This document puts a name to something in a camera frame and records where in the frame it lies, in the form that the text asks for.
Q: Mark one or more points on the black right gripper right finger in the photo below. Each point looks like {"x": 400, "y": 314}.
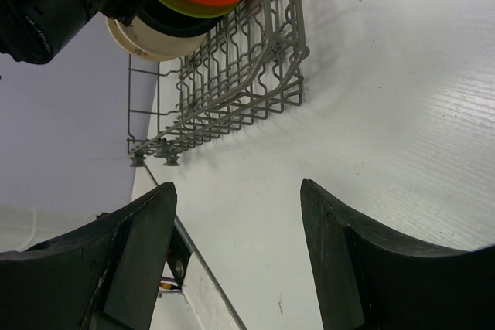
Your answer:
{"x": 369, "y": 276}

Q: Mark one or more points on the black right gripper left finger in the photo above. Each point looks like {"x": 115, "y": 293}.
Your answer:
{"x": 103, "y": 275}

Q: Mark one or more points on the cream plate black patch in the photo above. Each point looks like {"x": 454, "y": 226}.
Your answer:
{"x": 143, "y": 41}

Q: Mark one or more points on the lime green plate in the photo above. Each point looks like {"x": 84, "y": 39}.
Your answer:
{"x": 202, "y": 9}

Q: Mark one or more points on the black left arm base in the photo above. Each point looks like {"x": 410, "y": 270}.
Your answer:
{"x": 177, "y": 261}

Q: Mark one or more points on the grey wire dish rack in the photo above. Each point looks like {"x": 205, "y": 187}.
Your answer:
{"x": 248, "y": 69}

